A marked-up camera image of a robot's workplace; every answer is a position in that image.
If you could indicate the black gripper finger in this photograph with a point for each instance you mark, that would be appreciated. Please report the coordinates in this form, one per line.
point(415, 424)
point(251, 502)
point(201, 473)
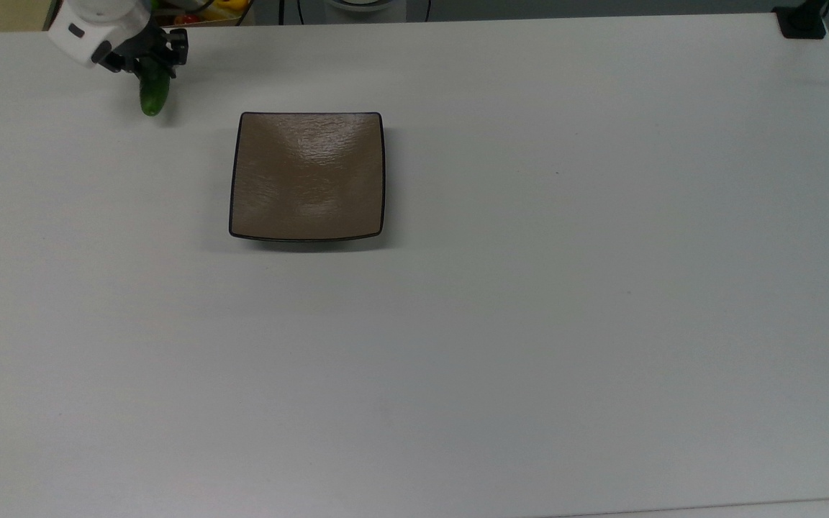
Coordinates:
point(171, 50)
point(124, 59)

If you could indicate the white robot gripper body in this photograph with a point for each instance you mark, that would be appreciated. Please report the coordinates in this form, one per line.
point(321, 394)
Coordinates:
point(98, 29)

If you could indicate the green cucumber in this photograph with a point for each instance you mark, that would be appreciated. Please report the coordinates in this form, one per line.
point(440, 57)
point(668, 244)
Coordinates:
point(155, 92)

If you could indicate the square brown ceramic plate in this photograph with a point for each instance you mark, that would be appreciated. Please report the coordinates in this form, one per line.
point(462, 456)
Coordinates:
point(306, 176)

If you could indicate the basket of fruit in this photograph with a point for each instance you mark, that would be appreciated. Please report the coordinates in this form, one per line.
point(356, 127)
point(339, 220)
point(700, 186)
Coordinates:
point(206, 10)

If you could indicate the black square stand base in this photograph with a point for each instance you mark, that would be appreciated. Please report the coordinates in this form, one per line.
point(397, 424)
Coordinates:
point(802, 20)

